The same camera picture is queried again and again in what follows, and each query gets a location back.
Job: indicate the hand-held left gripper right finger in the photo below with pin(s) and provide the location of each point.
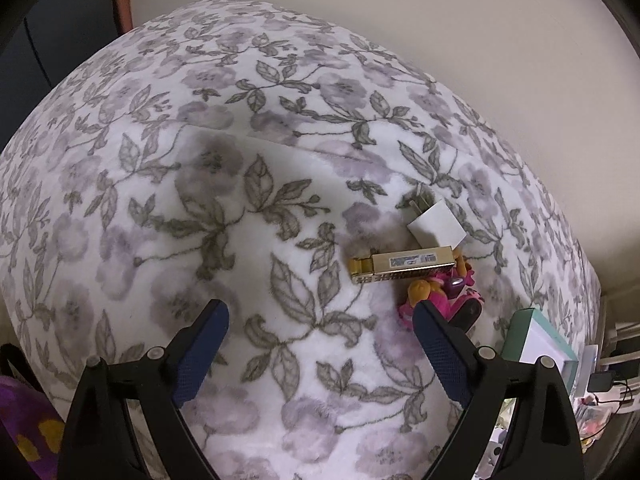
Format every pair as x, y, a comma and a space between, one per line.
442, 355

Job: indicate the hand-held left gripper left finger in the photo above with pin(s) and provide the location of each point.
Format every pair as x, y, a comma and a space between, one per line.
200, 355

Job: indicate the teal and white box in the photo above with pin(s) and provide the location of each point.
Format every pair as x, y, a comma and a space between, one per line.
542, 340

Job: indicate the pink toy figure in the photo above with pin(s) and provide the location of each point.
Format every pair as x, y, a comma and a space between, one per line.
467, 310

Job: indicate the magenta round toy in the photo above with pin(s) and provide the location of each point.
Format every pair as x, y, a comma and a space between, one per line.
417, 297

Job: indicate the gold patterned harmonica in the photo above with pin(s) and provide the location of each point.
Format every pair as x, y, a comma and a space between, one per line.
405, 265

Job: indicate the white charger plug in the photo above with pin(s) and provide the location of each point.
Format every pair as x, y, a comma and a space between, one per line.
437, 225

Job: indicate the floral fleece blanket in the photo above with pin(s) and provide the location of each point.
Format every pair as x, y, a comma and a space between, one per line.
225, 210

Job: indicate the colourful small clutter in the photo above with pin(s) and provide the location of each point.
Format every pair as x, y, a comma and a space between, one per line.
592, 422

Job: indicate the purple and yellow cloth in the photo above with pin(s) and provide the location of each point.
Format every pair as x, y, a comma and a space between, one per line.
25, 430

